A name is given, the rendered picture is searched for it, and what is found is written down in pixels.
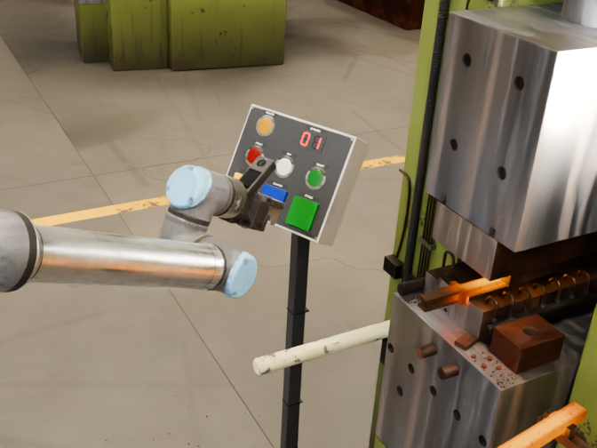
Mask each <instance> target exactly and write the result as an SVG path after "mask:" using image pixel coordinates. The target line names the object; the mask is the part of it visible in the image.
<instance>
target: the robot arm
mask: <svg viewBox="0 0 597 448"><path fill-rule="evenodd" d="M275 168H276V165H275V161H274V160H271V159H268V158H266V157H263V156H258V158H257V159H256V160H255V161H254V162H253V163H252V165H251V166H250V167H249V168H248V169H247V171H246V172H245V173H244V174H243V175H242V177H241V178H240V179H239V180H238V179H236V178H233V177H230V176H227V175H224V174H220V173H217V172H213V171H210V170H207V169H206V168H204V167H202V166H194V165H185V166H182V167H180V168H179V169H177V170H176V171H175V172H174V173H173V174H172V175H171V177H170V178H169V180H168V182H167V186H166V195H167V198H168V200H169V202H170V206H169V208H168V211H167V213H166V215H165V218H164V221H163V225H162V227H161V229H160V232H159V235H158V237H157V238H152V237H144V236H129V235H121V234H114V233H106V232H98V231H90V230H82V229H74V228H60V227H52V226H45V225H36V224H34V223H33V221H32V220H31V219H30V218H29V217H28V216H27V215H26V214H25V213H23V212H16V211H9V210H5V209H0V292H16V291H18V290H19V289H21V288H22V287H24V286H25V285H26V284H27V283H28V282H30V283H52V284H97V285H120V286H143V287H166V288H188V289H199V290H204V291H219V292H223V293H225V294H226V296H227V297H232V298H239V297H242V296H243V295H244V294H245V293H246V292H247V291H249V289H250V288H251V286H252V284H253V282H254V278H255V276H256V274H257V262H256V260H255V258H254V257H253V256H251V255H250V254H249V253H247V252H246V251H242V250H240V249H238V248H236V247H234V246H232V245H230V244H227V243H225V242H223V241H221V240H219V239H218V238H216V237H213V236H211V235H209V234H206V232H207V230H208V227H209V225H210V223H211V219H212V216H217V217H218V218H219V219H221V220H224V221H227V222H229V223H232V224H234V223H236V224H237V225H239V226H240V225H241V227H242V228H244V227H246V228H250V229H254V230H257V231H262V232H264V229H265V227H266V224H267V221H268V218H269V216H268V215H270V217H271V218H270V224H271V225H272V226H273V225H274V224H275V223H276V222H277V220H278V218H279V216H280V214H281V212H282V211H283V210H285V208H286V205H285V203H284V202H282V201H279V200H276V199H273V198H272V197H271V196H266V195H264V194H261V193H259V192H258V190H259V188H260V187H261V186H262V185H263V183H264V182H265V181H266V180H267V178H268V177H269V176H270V175H271V174H272V172H273V171H274V170H275ZM272 207H274V208H272Z"/></svg>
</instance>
